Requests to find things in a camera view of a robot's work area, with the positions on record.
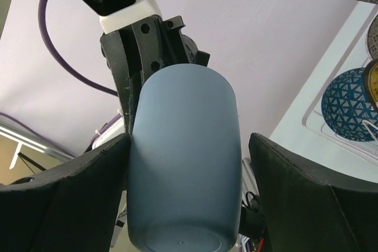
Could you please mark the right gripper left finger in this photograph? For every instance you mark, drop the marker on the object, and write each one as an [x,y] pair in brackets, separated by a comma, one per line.
[70,207]

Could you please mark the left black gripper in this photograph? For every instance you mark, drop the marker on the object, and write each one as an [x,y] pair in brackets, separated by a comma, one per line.
[159,44]

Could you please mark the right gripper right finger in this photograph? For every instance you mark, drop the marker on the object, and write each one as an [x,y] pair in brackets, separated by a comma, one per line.
[309,207]

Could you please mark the clear wire dish rack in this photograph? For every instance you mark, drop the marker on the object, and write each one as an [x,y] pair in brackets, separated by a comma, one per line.
[303,129]

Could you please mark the light blue cup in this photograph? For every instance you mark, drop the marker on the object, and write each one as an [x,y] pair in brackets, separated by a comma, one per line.
[185,173]

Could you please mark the blue patterned bowl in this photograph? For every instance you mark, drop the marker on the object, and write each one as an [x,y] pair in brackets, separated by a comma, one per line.
[345,105]

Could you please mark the yellow round patterned plate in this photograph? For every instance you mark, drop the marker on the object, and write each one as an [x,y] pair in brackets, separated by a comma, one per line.
[370,82]

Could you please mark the brown patterned bowl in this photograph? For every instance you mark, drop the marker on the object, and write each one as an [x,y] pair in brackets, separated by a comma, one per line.
[371,39]

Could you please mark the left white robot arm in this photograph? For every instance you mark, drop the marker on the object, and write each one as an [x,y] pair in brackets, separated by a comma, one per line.
[116,125]

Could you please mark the aluminium frame rail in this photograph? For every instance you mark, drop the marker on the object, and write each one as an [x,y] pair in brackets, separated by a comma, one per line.
[28,137]

